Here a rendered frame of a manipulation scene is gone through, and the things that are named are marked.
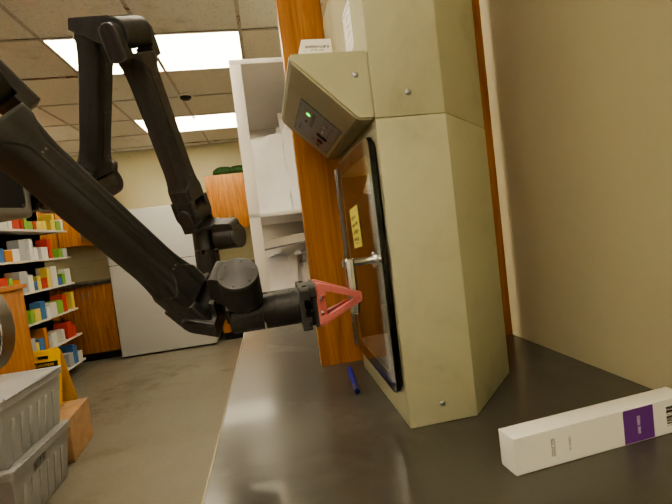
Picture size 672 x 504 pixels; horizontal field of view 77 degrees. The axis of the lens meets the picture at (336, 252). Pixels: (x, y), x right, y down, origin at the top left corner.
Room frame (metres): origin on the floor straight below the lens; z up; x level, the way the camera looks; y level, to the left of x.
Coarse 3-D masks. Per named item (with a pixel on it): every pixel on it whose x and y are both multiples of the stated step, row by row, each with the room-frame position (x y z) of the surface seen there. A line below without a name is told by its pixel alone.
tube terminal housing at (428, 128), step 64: (384, 0) 0.64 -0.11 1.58; (448, 0) 0.71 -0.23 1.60; (384, 64) 0.64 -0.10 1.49; (448, 64) 0.68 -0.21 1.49; (384, 128) 0.64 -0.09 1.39; (448, 128) 0.66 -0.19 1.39; (384, 192) 0.63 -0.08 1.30; (448, 192) 0.65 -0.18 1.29; (448, 256) 0.65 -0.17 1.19; (448, 320) 0.65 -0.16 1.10; (384, 384) 0.77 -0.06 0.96; (448, 384) 0.64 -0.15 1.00
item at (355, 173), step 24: (360, 144) 0.69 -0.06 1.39; (360, 168) 0.71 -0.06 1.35; (360, 192) 0.73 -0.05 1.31; (360, 216) 0.75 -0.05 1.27; (384, 264) 0.64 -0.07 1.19; (360, 288) 0.83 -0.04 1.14; (384, 288) 0.64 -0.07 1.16; (360, 312) 0.86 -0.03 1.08; (384, 312) 0.66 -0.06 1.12; (360, 336) 0.89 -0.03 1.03; (384, 336) 0.68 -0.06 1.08; (384, 360) 0.70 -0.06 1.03
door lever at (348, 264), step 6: (372, 252) 0.68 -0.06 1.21; (348, 258) 0.67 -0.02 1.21; (360, 258) 0.68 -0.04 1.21; (366, 258) 0.68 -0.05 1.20; (372, 258) 0.68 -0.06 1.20; (342, 264) 0.68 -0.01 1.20; (348, 264) 0.67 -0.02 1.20; (354, 264) 0.67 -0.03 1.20; (360, 264) 0.68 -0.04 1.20; (366, 264) 0.68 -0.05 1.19; (372, 264) 0.69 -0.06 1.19; (348, 270) 0.67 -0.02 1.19; (354, 270) 0.67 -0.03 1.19; (348, 276) 0.67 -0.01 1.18; (354, 276) 0.67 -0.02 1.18; (348, 282) 0.67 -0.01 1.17; (354, 282) 0.67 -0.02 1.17; (348, 288) 0.67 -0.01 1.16; (354, 288) 0.67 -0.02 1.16; (348, 300) 0.68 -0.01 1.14; (354, 306) 0.67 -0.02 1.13; (354, 312) 0.67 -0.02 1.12
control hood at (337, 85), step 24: (288, 72) 0.66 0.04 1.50; (312, 72) 0.62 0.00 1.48; (336, 72) 0.63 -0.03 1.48; (360, 72) 0.63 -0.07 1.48; (288, 96) 0.75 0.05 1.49; (312, 96) 0.67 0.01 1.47; (336, 96) 0.63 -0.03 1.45; (360, 96) 0.63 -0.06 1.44; (288, 120) 0.89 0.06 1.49; (336, 120) 0.69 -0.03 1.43; (360, 120) 0.63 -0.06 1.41; (312, 144) 0.92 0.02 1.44; (336, 144) 0.81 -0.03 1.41
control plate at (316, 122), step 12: (300, 108) 0.76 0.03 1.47; (312, 108) 0.72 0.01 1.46; (300, 120) 0.83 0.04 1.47; (312, 120) 0.78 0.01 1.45; (324, 120) 0.73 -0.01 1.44; (300, 132) 0.90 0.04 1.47; (312, 132) 0.84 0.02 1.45; (324, 132) 0.79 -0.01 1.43; (336, 132) 0.74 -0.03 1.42; (324, 144) 0.86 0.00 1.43
